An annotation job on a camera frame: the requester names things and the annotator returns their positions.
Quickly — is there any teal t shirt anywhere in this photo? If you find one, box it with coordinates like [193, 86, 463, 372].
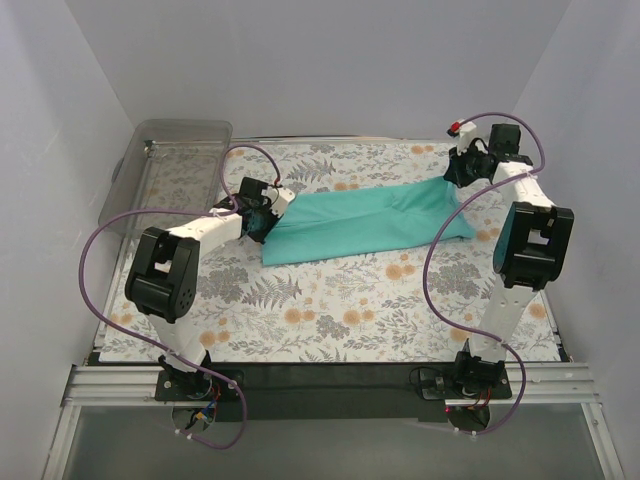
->
[262, 177, 459, 266]

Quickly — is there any clear plastic bin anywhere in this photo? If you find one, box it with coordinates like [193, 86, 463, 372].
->
[99, 119, 233, 225]

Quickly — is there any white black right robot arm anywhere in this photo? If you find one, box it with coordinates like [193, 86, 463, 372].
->
[444, 121, 574, 398]

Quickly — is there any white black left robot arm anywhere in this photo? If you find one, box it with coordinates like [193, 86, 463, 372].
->
[125, 177, 296, 400]

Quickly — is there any floral patterned table mat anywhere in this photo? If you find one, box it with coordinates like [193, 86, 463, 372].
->
[99, 141, 559, 365]

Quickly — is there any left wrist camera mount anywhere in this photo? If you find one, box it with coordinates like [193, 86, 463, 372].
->
[265, 186, 296, 218]

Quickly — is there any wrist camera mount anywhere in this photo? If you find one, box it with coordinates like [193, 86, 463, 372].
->
[447, 120, 478, 155]
[265, 186, 296, 218]

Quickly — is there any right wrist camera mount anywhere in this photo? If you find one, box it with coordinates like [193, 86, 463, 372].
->
[447, 120, 478, 155]

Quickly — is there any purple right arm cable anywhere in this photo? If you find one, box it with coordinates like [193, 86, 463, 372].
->
[422, 112, 546, 438]

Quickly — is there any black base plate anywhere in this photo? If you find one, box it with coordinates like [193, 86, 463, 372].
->
[153, 363, 514, 421]

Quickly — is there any aluminium frame rail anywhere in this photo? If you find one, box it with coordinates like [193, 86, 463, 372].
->
[44, 362, 624, 479]

